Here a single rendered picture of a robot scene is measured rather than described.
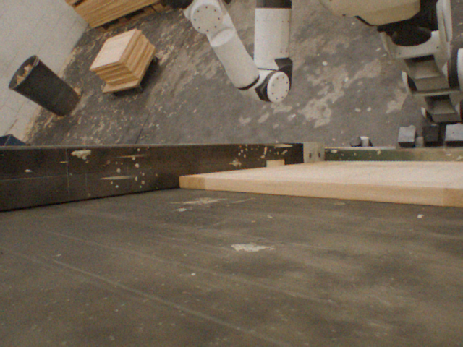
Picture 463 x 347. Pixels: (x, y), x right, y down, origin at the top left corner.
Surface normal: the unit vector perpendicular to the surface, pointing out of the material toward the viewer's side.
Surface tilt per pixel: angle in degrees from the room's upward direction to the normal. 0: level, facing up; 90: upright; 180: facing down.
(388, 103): 0
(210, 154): 90
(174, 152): 90
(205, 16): 85
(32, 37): 90
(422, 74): 26
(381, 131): 0
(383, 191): 32
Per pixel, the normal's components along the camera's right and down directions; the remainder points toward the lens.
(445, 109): -0.62, -0.05
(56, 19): 0.79, 0.01
